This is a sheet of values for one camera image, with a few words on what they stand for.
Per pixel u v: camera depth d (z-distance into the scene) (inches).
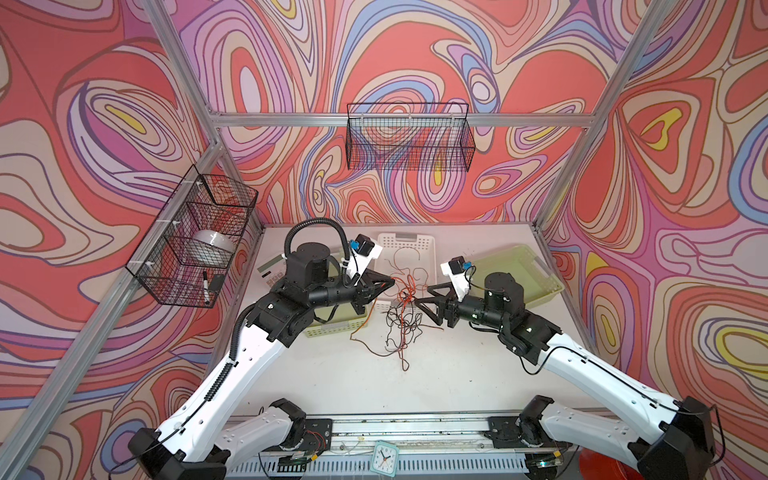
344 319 34.0
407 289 26.0
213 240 28.8
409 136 37.9
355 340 30.0
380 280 23.5
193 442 14.6
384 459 27.1
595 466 27.3
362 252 20.9
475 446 28.6
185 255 28.3
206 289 28.3
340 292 21.3
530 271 40.8
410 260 43.0
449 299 24.5
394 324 32.4
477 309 23.9
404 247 42.6
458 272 24.2
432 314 25.6
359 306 22.3
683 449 14.7
